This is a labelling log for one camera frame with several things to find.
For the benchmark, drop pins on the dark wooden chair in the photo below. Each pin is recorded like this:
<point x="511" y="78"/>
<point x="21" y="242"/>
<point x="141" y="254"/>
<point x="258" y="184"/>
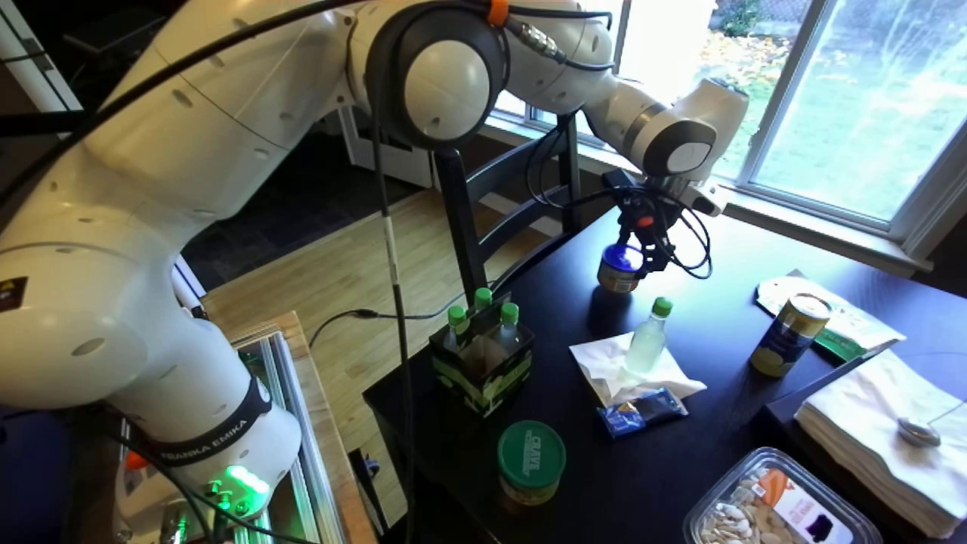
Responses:
<point x="529" y="184"/>

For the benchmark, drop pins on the white paper with green card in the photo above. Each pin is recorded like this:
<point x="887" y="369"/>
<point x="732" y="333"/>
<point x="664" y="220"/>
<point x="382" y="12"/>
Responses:
<point x="846" y="337"/>

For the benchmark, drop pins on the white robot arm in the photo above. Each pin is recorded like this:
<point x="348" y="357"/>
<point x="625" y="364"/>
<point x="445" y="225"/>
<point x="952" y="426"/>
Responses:
<point x="202" y="118"/>

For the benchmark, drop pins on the white crumpled napkin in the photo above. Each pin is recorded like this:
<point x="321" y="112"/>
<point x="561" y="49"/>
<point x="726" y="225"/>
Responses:
<point x="605" y="369"/>

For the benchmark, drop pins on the green bottle carrier pack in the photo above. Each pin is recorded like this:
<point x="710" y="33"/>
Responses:
<point x="482" y="356"/>

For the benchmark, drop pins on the clear bottle green cap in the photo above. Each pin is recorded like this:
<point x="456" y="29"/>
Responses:
<point x="646" y="339"/>

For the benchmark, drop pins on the clear plastic food container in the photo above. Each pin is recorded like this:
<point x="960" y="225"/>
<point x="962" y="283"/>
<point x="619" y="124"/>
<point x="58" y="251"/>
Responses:
<point x="773" y="501"/>

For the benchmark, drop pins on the small silver object on napkins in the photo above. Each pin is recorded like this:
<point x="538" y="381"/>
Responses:
<point x="915" y="433"/>

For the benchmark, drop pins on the stack of white napkins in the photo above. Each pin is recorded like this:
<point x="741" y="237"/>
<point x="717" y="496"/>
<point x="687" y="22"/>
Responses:
<point x="856" y="425"/>

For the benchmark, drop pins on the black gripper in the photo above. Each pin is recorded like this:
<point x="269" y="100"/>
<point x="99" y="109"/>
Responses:
<point x="643" y="216"/>

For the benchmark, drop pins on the blue yellow tin can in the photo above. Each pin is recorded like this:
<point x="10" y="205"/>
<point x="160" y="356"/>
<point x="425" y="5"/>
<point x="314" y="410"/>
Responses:
<point x="792" y="331"/>

